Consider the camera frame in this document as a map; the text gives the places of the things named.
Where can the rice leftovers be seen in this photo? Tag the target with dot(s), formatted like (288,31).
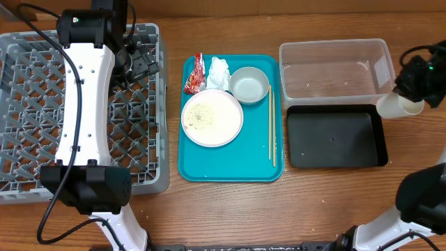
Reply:
(200,116)

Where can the red snack wrapper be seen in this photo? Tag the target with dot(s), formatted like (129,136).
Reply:
(196,81)

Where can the clear plastic bin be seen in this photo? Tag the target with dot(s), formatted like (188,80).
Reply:
(335,72)

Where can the right wooden chopstick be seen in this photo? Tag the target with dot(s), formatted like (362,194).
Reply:
(274,155)

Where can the grey plastic dish rack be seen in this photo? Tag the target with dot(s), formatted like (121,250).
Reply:
(32,95)

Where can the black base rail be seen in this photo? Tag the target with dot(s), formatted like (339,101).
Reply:
(305,246)

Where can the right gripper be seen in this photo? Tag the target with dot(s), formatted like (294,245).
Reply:
(403,85)

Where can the crumpled white tissue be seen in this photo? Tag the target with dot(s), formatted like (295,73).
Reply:
(218,75)

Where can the teal serving tray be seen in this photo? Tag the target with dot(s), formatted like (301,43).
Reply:
(246,158)

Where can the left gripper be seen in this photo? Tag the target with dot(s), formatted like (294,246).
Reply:
(145,64)

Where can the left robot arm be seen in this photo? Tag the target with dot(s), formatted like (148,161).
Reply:
(99,54)

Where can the wooden chopstick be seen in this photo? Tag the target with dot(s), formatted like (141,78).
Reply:
(269,122)
(274,155)

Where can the black plastic tray bin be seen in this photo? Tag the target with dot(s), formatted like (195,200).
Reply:
(335,136)

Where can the grey metal saucer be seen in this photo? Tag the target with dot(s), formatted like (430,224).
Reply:
(249,85)

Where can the white paper cup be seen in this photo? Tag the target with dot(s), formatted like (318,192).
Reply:
(392,106)

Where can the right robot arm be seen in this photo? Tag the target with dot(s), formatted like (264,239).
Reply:
(419,210)

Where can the left wooden chopstick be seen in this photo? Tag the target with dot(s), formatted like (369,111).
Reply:
(269,122)

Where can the large white plate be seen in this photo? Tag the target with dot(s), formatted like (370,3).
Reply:
(228,114)

